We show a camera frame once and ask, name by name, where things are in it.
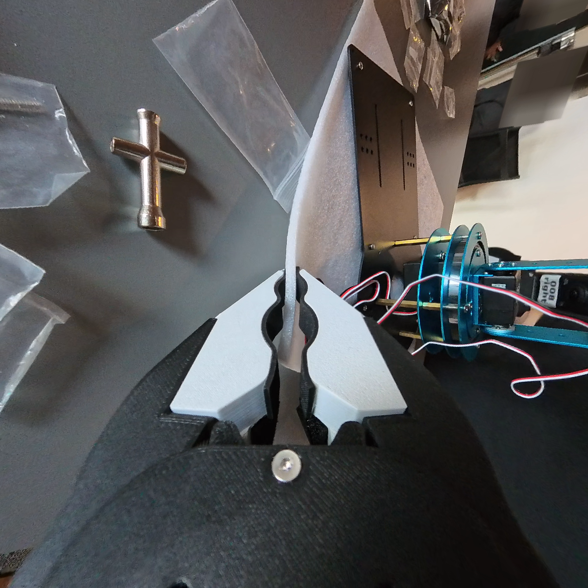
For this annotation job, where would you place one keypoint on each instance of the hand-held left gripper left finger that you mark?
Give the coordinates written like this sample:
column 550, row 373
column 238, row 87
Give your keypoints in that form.
column 230, row 358

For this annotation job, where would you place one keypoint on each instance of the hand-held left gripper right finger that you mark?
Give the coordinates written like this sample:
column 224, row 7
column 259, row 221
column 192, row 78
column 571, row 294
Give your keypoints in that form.
column 354, row 358

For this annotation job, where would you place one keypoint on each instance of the blue toy robot arm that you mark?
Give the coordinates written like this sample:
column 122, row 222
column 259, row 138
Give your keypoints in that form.
column 450, row 294

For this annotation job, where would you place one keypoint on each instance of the dark grey desk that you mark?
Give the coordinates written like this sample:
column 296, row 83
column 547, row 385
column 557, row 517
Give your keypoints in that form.
column 110, row 276

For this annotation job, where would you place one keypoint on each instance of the metal cross wrench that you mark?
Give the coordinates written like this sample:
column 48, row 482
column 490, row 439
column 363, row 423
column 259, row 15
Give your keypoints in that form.
column 150, row 165

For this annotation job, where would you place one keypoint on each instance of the scattered small clear zip bags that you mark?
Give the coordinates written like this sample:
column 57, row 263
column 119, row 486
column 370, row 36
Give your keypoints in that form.
column 234, row 92

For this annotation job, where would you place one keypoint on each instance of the black metal base plate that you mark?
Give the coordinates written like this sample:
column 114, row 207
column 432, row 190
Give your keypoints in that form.
column 390, row 156

